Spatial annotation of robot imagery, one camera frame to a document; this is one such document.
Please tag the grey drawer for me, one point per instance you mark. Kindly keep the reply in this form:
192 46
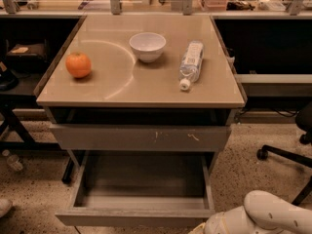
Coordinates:
140 138
132 189

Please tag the clear plastic water bottle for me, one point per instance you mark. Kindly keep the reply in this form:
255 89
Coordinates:
190 68

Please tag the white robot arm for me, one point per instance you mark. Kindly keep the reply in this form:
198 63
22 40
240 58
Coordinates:
261 213

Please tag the plastic bottle on floor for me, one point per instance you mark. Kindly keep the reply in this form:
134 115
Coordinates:
13 160

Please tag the white shoe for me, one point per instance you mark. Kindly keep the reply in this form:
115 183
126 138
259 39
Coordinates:
5 206

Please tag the grey drawer cabinet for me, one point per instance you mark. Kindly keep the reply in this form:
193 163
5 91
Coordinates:
123 90

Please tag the black bag on shelf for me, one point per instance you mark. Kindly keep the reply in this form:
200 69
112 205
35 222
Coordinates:
27 57

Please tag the white bowl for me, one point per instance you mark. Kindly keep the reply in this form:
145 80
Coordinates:
147 46

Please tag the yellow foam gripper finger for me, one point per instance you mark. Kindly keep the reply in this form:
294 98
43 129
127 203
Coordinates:
199 229

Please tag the orange fruit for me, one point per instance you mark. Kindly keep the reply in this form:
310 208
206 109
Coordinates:
78 65

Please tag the black table frame legs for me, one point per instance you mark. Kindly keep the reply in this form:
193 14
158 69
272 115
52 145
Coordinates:
12 121

